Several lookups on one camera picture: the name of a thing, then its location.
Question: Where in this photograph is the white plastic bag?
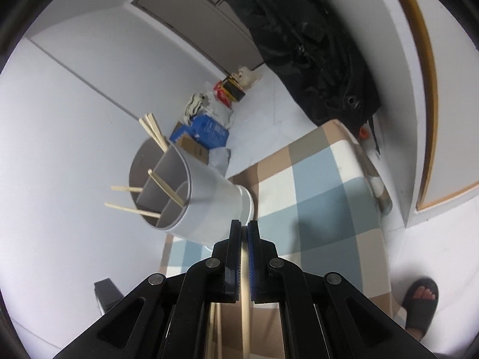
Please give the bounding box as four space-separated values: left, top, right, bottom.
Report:
185 92 236 128

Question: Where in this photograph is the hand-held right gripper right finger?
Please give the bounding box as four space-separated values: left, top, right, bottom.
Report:
245 220 436 359

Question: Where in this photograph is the black box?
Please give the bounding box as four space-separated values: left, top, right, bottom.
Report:
93 279 122 317

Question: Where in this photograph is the checkered tablecloth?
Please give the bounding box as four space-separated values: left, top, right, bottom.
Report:
159 119 393 359

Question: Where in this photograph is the grey plastic parcel bag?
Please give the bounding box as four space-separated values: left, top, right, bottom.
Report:
207 147 233 176

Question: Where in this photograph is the brown cardboard box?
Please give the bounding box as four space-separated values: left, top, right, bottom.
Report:
175 135 210 165

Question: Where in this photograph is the person's foot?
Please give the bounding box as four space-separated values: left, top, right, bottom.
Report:
406 286 436 341

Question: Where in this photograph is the black jacket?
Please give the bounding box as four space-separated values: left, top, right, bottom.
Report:
216 0 382 156

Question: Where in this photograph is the red paper bag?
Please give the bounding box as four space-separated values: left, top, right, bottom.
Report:
213 81 232 106

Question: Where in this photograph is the black slide sandal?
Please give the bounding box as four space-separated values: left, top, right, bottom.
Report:
405 277 439 341

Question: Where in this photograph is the white wood-trimmed panel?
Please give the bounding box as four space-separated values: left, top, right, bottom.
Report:
385 0 479 212

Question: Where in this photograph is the blue cardboard box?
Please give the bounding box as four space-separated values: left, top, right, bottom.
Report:
170 114 229 150

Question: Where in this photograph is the grey door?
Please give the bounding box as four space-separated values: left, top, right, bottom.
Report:
132 0 264 72

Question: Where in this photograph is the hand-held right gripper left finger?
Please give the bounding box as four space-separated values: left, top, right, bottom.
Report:
52 220 244 359

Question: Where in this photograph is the translucent plastic utensil holder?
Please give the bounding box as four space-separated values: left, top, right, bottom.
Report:
129 138 257 249

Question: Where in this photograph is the beige paper bag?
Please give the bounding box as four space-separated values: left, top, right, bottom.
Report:
231 66 261 89

